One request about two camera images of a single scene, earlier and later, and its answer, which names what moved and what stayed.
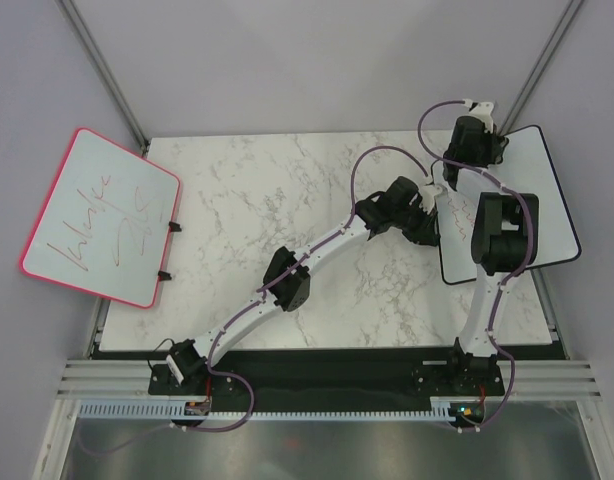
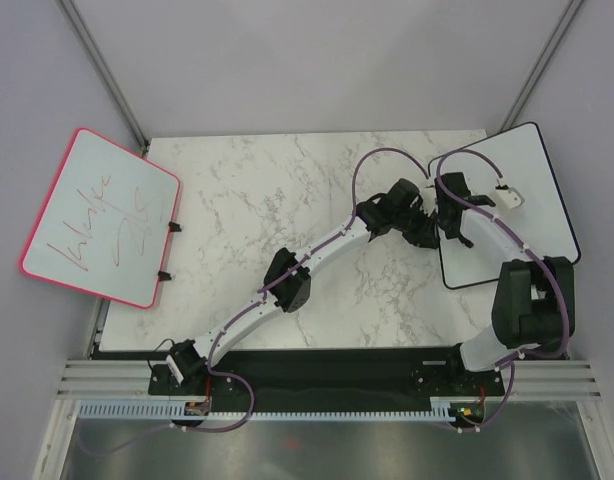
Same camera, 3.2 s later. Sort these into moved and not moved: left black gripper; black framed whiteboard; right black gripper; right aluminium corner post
Moved: right black gripper
Not moved: left black gripper; right aluminium corner post; black framed whiteboard
